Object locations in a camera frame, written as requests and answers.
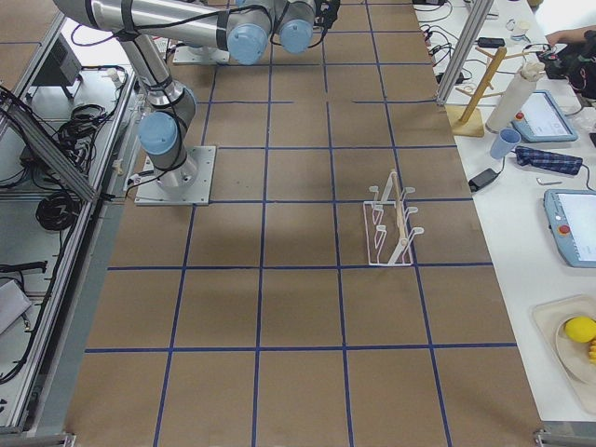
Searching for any white wire cup rack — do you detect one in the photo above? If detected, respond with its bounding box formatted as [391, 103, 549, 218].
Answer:
[362, 169, 425, 267]

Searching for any blue teach pendant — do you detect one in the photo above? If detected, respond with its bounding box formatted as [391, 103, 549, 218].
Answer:
[543, 189, 595, 268]
[511, 90, 577, 142]

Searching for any white cylindrical bottle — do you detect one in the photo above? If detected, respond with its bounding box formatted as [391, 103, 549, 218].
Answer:
[485, 61, 545, 132]

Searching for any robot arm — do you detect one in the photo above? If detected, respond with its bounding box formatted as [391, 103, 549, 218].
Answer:
[55, 1, 341, 188]

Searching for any black power adapter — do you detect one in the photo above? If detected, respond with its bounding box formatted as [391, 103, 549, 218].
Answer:
[467, 169, 499, 193]

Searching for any aluminium frame post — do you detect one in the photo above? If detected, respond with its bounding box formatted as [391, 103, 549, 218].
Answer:
[436, 0, 494, 106]

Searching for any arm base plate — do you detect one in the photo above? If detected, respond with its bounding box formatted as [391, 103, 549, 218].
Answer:
[134, 146, 216, 206]
[173, 46, 229, 65]

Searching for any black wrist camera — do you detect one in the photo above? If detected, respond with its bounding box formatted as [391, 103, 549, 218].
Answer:
[315, 0, 341, 30]

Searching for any wooden mug tree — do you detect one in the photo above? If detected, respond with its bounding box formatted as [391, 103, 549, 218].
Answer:
[445, 46, 523, 138]

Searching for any yellow lemon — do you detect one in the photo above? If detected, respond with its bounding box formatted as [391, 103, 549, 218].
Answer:
[563, 316, 596, 343]

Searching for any beige tray on desk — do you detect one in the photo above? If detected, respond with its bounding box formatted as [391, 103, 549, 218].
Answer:
[532, 294, 595, 415]

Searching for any blue plaid folded umbrella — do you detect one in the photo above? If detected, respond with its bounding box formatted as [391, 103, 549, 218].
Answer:
[514, 146, 583, 176]

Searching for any light blue cup on desk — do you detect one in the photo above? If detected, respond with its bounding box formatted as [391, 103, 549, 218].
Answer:
[489, 128, 522, 159]

